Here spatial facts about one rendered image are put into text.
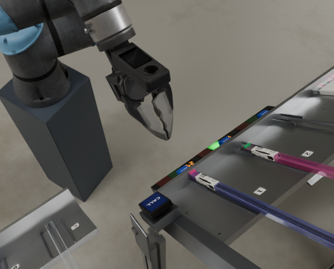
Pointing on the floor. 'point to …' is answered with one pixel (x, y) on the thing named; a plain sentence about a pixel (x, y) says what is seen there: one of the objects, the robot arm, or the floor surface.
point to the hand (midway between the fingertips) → (167, 134)
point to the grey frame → (155, 251)
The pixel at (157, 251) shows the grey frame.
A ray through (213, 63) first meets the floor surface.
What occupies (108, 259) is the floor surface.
